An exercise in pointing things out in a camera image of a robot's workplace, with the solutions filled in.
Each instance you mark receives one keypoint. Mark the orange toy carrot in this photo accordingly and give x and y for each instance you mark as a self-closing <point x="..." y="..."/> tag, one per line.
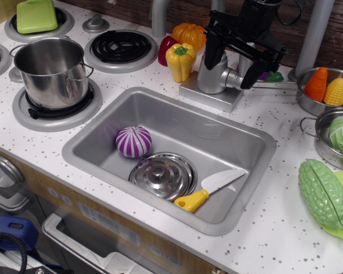
<point x="316" y="86"/>

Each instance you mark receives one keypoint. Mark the orange toy pumpkin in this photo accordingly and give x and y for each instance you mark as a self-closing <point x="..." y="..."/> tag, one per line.
<point x="190" y="33"/>

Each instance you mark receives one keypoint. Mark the grey faucet spout pipe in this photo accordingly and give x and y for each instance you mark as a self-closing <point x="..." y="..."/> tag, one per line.
<point x="158" y="17"/>

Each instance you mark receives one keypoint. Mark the grey toy sink basin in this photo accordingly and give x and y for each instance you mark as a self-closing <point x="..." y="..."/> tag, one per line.
<point x="187" y="145"/>

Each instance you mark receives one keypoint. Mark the grey support pole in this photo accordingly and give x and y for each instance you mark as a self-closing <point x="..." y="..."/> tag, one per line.
<point x="313" y="38"/>

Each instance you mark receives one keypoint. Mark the purple striped toy onion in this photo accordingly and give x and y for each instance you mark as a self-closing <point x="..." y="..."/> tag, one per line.
<point x="133" y="141"/>

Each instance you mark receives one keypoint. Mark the green toy bitter gourd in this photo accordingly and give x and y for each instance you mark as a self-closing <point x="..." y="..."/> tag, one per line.
<point x="322" y="193"/>

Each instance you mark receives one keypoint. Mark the yellow handled toy knife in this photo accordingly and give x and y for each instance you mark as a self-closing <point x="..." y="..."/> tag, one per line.
<point x="209" y="185"/>

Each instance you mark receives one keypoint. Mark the grey burner back left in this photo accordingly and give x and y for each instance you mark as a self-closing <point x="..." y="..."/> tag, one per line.
<point x="65" y="24"/>

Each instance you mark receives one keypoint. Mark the black coil burner back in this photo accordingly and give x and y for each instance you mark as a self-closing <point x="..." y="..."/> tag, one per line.
<point x="121" y="51"/>

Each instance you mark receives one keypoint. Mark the grey burner under pot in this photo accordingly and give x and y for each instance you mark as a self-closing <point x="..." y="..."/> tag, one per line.
<point x="42" y="120"/>

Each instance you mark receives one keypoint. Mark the silver faucet lever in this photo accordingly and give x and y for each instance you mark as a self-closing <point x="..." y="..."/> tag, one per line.
<point x="219" y="78"/>

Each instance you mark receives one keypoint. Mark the steel pan with handle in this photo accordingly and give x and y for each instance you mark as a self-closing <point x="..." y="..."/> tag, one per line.
<point x="298" y="83"/>

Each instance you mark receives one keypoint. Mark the yellow toy corn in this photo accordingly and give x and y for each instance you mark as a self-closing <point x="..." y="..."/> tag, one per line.
<point x="334" y="93"/>

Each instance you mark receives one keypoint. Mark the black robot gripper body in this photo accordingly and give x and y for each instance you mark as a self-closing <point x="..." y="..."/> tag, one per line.
<point x="249" y="33"/>

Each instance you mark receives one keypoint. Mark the yellow toy bell pepper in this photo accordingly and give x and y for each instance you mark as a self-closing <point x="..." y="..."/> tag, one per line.
<point x="180" y="60"/>

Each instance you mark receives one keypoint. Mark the grey stove knob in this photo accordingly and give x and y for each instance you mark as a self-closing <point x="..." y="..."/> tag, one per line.
<point x="96" y="24"/>

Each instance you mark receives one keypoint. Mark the silver faucet base block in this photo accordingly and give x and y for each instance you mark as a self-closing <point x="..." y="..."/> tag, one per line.
<point x="225" y="101"/>

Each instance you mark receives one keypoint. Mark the grey oven door handle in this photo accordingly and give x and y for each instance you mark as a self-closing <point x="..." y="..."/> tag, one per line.
<point x="74" y="248"/>

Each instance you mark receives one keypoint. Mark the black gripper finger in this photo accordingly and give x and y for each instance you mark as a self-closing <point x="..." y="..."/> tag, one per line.
<point x="251" y="70"/>
<point x="215" y="47"/>

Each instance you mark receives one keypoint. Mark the grey dial front panel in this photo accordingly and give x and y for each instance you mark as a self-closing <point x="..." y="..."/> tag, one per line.
<point x="9" y="174"/>

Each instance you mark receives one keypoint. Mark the stainless steel pot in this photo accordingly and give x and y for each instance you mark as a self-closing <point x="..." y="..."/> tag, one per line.
<point x="53" y="72"/>

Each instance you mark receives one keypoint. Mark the purple toy eggplant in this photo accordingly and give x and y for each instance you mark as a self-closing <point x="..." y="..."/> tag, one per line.
<point x="271" y="77"/>

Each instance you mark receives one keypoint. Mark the red toy pepper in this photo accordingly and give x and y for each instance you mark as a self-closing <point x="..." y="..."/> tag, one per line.
<point x="166" y="44"/>

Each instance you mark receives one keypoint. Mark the green toy cutting board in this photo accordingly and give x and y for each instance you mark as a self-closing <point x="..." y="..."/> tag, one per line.
<point x="36" y="16"/>

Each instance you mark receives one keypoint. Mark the steel pot lid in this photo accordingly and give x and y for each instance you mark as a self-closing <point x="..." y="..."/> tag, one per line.
<point x="166" y="175"/>

